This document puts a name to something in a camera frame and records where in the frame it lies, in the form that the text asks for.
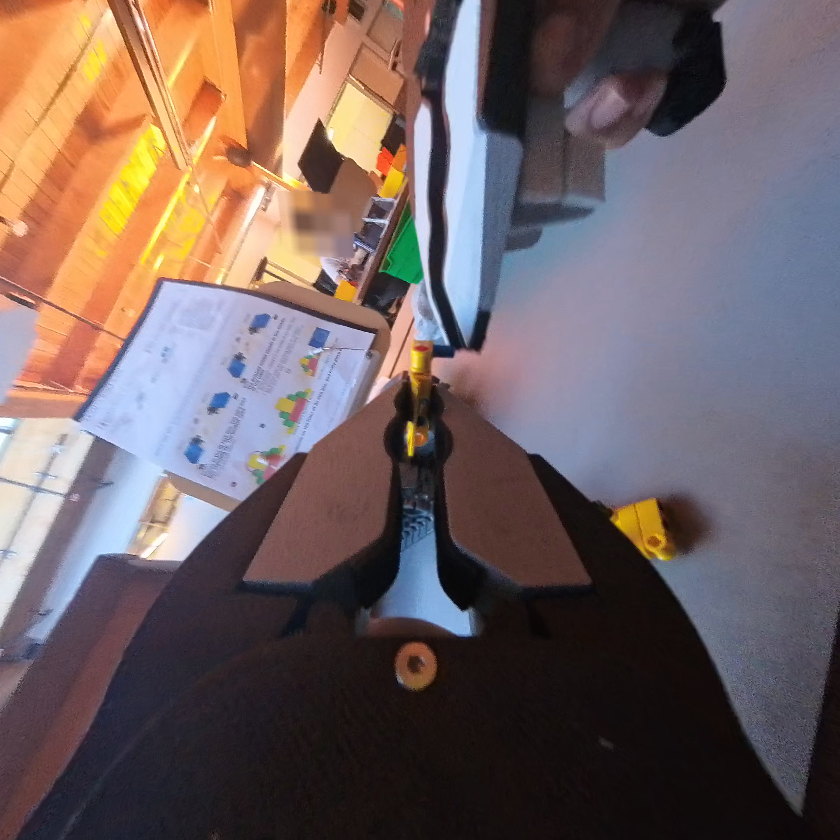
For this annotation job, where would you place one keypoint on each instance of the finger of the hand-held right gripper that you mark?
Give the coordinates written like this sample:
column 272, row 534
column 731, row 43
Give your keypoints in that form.
column 423, row 197
column 479, row 216

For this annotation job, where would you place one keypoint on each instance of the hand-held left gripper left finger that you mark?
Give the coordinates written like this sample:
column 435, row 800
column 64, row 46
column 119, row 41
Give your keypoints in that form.
column 328, row 512

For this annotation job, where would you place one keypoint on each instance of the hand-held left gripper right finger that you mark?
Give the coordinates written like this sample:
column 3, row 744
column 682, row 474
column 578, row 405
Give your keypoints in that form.
column 505, row 518

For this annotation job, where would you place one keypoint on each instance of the yellow grey toy brick excavator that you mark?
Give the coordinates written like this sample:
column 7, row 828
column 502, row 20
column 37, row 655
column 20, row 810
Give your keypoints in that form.
column 418, row 518

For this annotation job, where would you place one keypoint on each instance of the yellow brick part black pins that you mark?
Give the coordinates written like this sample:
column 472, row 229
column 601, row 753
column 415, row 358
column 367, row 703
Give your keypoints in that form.
column 640, row 525

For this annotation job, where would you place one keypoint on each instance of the yellow striped toy brick assembly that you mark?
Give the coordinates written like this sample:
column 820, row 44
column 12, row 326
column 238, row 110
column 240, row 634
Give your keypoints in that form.
column 420, row 367

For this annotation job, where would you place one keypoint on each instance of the person's right hand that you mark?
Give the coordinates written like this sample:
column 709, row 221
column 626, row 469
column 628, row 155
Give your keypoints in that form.
column 617, row 105

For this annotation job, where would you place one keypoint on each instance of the green plastic bin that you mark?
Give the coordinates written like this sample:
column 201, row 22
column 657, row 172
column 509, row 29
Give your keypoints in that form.
column 403, row 256

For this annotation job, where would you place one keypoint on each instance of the black computer monitor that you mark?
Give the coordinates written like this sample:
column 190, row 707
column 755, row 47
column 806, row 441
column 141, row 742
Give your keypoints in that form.
column 321, row 157

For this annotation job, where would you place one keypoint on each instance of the instruction sheet on board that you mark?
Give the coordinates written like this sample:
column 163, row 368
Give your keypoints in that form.
column 354, row 313

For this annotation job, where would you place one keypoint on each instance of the printed instruction sheet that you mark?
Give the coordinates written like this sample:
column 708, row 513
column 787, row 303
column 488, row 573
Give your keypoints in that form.
column 197, row 380

